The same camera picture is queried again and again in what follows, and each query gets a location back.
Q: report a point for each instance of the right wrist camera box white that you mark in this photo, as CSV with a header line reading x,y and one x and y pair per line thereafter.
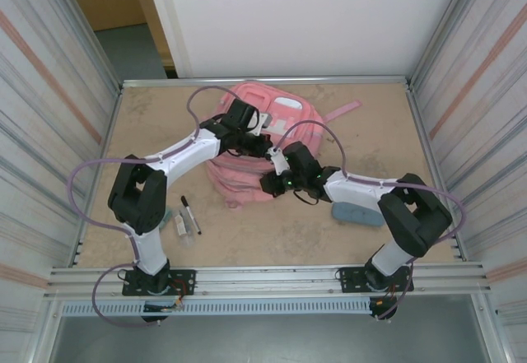
x,y
280,161

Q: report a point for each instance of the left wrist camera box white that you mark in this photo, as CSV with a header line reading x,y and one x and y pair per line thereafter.
x,y
261,122

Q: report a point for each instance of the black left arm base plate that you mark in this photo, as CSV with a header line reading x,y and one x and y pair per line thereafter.
x,y
183,281

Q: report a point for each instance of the blue-grey pencil case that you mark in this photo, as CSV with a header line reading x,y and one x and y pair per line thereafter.
x,y
358,217

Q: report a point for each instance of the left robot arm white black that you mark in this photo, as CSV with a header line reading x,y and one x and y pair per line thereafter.
x,y
181,153

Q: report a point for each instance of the pale green eraser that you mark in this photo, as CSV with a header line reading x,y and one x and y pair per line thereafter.
x,y
166,220

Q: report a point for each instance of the wide aluminium mounting rail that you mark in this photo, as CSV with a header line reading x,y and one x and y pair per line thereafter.
x,y
267,280

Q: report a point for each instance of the small clear glue tube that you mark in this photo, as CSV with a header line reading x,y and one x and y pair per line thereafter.
x,y
184,229

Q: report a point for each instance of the thin aluminium table edge rail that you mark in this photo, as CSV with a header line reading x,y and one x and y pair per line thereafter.
x,y
164,82

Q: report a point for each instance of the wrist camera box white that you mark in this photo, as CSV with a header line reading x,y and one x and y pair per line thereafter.
x,y
280,161
261,122

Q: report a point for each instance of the aluminium side rail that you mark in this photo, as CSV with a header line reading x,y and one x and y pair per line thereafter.
x,y
105,145
418,103

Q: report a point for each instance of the black marker pen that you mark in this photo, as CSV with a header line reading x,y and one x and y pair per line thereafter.
x,y
191,216

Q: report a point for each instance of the pink school backpack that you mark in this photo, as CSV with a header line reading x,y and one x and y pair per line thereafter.
x,y
243,178

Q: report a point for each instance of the white door frame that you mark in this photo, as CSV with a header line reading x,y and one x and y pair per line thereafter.
x,y
164,17

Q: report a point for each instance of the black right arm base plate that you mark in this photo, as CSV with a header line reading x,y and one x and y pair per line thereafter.
x,y
350,276

